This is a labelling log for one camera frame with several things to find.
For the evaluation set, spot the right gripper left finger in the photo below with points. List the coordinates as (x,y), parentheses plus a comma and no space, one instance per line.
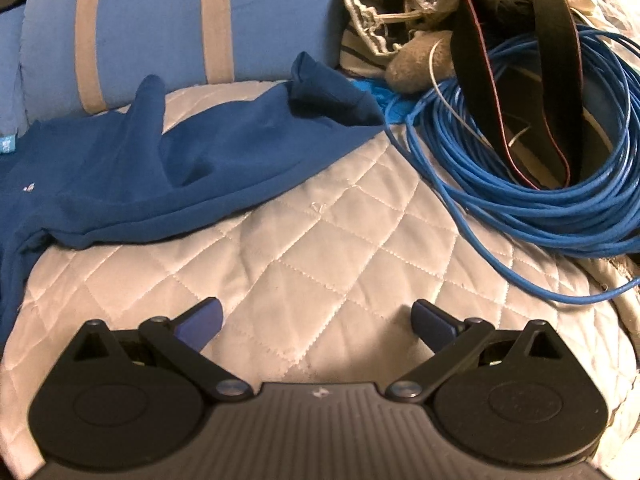
(179,343)

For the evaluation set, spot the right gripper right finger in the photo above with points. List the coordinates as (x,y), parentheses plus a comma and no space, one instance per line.
(456,346)

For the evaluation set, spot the dark blue sweatshirt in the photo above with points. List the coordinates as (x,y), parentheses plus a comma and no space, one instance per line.
(120,178)

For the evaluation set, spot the quilted beige bedspread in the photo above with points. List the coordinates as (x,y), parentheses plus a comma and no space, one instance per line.
(316,286)

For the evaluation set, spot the blue striped pillow right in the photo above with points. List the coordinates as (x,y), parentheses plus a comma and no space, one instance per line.
(85,56)

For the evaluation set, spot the blue striped pillow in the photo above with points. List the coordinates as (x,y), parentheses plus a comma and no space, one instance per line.
(14,122)
(85,56)

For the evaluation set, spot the blue striped pillow left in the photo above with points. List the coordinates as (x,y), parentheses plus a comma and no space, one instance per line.
(14,122)

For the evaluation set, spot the black strap bag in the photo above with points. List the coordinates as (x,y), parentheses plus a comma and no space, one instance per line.
(519,66)

